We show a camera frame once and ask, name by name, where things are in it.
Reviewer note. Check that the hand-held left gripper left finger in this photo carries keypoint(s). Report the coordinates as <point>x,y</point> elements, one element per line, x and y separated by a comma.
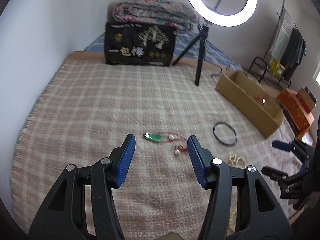
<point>125,160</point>

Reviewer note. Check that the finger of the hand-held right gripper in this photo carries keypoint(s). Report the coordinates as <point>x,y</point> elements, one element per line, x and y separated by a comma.
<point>278,145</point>
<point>272,173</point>

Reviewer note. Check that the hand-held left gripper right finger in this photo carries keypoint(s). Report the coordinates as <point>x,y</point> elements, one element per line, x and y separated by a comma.
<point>197,160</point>

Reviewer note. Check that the black bangle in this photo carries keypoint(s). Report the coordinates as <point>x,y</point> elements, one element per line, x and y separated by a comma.
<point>214,132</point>

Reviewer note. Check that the orange gift box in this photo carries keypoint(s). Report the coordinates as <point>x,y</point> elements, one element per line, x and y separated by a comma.
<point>295,110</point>

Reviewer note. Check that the red and brown box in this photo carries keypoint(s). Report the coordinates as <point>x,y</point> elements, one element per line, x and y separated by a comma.
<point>306,100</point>

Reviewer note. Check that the pink checked blanket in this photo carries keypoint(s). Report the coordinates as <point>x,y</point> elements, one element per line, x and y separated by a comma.
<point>100,100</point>

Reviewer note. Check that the cardboard box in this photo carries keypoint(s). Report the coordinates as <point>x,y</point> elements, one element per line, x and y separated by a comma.
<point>240,92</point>

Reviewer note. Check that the yellow packet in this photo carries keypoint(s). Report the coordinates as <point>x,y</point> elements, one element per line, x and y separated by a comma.
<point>276,67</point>

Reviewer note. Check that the window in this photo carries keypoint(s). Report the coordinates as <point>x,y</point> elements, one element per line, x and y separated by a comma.
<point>318,76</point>

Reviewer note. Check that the black metal stand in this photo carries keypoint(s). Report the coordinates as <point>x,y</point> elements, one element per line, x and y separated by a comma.
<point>257,67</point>

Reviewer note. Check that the hanging dark clothes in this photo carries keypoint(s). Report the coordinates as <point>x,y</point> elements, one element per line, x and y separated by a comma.
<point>295,52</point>

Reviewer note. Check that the black tripod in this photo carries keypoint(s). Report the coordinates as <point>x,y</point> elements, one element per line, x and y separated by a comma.
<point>200,60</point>

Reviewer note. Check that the metal clothes rack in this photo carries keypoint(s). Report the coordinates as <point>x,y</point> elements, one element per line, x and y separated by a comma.
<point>280,37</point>

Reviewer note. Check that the folded floral quilt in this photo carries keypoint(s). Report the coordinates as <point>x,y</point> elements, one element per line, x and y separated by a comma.
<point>150,12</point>

